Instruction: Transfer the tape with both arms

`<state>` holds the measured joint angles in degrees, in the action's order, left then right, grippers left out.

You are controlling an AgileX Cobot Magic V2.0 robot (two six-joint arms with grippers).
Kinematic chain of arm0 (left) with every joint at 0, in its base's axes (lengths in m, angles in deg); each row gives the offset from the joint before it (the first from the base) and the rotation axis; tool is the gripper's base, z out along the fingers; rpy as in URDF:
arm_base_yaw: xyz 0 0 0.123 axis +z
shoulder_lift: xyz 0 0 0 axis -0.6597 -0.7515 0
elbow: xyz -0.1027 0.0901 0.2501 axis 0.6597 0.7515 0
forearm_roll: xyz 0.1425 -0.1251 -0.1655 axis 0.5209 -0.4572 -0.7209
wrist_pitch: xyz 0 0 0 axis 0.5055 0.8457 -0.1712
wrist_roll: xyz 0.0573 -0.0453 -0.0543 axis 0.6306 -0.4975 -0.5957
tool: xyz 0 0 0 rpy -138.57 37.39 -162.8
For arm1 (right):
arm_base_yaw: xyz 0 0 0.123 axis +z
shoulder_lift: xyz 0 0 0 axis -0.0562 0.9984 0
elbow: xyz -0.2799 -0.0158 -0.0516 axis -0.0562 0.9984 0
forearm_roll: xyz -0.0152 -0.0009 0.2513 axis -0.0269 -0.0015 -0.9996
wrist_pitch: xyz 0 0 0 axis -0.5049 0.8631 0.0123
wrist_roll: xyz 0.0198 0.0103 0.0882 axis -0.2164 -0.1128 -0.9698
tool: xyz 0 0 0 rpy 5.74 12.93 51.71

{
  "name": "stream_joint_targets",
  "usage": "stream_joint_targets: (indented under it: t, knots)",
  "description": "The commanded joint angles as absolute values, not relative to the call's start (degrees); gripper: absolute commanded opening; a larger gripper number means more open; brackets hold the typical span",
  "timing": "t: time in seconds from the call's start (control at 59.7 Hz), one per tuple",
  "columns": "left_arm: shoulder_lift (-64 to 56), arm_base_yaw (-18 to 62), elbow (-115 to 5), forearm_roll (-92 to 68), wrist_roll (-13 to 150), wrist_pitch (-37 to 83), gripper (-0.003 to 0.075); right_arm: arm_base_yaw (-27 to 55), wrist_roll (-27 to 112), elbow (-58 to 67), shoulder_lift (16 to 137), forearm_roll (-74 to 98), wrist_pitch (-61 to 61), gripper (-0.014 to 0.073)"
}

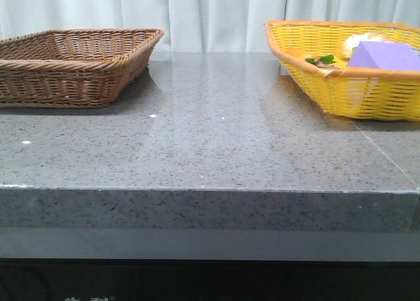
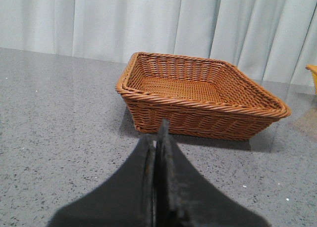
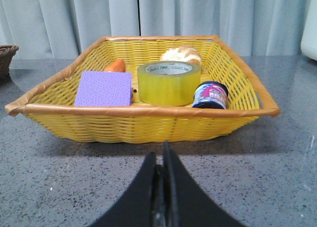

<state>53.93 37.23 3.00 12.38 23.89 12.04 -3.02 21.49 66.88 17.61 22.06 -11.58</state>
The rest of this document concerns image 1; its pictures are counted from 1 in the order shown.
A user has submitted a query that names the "purple foam block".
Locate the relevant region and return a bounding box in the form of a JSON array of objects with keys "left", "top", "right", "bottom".
[{"left": 348, "top": 41, "right": 419, "bottom": 71}]

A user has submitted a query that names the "yellow plastic woven basket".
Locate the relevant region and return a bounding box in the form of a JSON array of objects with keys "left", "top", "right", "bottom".
[{"left": 265, "top": 20, "right": 419, "bottom": 121}]

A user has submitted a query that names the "light grey curtain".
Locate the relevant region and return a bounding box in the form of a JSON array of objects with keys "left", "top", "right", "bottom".
[{"left": 1, "top": 0, "right": 419, "bottom": 52}]

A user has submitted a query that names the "green leaf toy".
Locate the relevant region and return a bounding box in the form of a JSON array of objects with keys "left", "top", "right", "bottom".
[{"left": 305, "top": 54, "right": 336, "bottom": 66}]

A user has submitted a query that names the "brown wicker basket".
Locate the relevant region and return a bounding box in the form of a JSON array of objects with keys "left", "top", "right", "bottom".
[{"left": 1, "top": 28, "right": 164, "bottom": 109}]

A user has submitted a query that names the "white orange bread roll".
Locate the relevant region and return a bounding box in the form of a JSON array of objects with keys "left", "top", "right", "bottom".
[{"left": 341, "top": 32, "right": 394, "bottom": 59}]

